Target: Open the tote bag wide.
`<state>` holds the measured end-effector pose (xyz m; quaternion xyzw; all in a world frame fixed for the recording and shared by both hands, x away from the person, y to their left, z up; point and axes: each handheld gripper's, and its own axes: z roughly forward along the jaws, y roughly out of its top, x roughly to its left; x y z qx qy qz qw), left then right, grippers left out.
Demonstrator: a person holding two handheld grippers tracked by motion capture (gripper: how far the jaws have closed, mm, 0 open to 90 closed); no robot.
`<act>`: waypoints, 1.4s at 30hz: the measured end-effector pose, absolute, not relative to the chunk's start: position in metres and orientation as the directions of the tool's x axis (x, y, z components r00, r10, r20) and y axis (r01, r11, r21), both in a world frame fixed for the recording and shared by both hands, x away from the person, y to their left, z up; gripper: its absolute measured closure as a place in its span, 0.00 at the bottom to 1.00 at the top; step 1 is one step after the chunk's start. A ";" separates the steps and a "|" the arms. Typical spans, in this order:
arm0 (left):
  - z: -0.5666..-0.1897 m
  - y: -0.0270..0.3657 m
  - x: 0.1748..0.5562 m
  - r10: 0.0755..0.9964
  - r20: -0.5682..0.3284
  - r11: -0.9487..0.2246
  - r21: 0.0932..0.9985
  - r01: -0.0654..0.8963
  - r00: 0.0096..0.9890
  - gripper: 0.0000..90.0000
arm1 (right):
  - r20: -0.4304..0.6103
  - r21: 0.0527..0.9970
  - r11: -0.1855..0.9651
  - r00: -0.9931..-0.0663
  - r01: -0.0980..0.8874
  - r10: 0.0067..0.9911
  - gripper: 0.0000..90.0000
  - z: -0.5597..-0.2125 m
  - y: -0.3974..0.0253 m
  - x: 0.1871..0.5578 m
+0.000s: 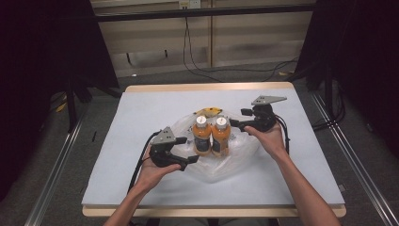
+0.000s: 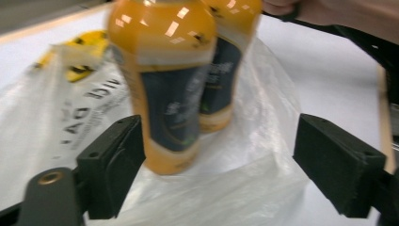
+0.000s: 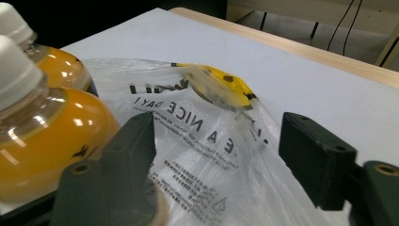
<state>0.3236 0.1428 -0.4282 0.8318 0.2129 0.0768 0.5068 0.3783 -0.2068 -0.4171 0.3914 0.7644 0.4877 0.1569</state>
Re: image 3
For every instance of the white translucent plastic bag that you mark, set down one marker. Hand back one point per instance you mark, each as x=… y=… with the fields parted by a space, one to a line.
x=213 y=163

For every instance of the beige round object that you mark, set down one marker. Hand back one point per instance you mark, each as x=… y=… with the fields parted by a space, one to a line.
x=162 y=208

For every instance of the orange juice bottle white cap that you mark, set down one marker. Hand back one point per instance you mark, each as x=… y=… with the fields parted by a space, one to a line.
x=62 y=72
x=44 y=138

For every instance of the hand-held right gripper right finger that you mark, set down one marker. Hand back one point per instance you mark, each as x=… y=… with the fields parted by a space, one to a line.
x=316 y=163

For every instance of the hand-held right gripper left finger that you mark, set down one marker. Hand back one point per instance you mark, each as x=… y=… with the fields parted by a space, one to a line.
x=131 y=175

